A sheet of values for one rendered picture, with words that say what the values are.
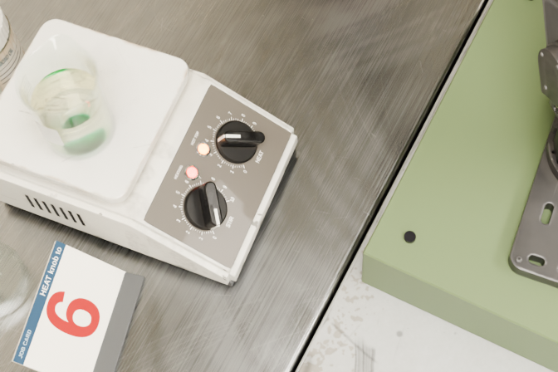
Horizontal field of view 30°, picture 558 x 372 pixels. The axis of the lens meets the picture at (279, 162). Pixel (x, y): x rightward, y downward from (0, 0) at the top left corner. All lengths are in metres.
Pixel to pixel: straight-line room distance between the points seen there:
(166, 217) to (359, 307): 0.15
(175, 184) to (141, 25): 0.19
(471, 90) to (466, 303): 0.16
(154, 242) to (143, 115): 0.09
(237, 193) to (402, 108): 0.16
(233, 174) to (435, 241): 0.15
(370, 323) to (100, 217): 0.21
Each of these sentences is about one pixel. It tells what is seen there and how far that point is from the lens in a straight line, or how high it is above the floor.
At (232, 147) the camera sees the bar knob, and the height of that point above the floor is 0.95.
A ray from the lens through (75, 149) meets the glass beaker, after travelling 0.71.
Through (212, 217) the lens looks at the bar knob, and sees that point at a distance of 0.72.
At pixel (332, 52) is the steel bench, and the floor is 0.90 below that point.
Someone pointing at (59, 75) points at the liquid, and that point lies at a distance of 0.72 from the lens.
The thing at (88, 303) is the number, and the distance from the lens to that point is 0.76.
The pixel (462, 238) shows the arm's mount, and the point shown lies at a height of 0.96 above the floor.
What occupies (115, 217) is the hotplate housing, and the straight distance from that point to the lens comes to 0.73.
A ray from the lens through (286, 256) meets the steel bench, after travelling 0.77.
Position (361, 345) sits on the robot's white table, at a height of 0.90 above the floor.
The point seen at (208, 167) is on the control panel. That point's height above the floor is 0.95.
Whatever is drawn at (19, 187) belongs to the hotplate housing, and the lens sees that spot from 0.76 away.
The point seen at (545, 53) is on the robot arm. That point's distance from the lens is 0.65.
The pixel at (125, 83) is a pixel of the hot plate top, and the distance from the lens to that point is 0.75.
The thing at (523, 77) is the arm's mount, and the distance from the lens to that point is 0.78.
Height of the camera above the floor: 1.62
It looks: 63 degrees down
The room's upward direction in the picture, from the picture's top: 7 degrees counter-clockwise
